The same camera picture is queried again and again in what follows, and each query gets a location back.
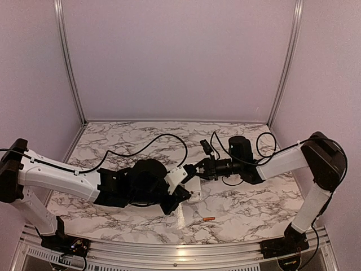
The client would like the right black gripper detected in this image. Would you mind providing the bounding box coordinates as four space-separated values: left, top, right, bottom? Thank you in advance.
189 155 243 181

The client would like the white remote control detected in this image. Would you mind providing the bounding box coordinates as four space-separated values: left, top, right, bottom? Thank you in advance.
184 176 202 204

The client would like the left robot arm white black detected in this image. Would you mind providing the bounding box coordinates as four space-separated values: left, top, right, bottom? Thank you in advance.
1 138 196 251

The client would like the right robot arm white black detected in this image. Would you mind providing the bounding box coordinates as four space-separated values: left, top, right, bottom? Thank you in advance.
184 132 348 253

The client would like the orange AAA battery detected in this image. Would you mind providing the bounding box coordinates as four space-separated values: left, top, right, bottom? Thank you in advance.
202 217 215 221

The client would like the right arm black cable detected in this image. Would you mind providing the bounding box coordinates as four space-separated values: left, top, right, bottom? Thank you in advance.
210 131 349 186

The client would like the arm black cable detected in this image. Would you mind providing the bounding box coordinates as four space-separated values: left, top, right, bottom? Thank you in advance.
210 131 349 186
0 133 189 173

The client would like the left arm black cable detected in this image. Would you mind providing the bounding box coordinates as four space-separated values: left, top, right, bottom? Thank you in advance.
0 133 189 173

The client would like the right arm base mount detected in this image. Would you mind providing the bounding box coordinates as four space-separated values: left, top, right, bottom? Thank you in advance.
260 224 310 259

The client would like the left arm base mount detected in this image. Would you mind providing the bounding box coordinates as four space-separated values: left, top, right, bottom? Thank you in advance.
40 216 90 257

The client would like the front aluminium frame rail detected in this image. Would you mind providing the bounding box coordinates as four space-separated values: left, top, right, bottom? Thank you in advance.
10 225 339 270

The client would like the right aluminium frame post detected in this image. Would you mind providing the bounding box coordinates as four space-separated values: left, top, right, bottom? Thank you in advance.
267 0 304 129

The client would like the aluminium frame post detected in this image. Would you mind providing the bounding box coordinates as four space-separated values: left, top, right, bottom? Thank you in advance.
267 0 304 129
54 0 87 126

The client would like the left aluminium frame post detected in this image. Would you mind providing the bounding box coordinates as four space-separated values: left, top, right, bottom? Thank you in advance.
54 0 87 126

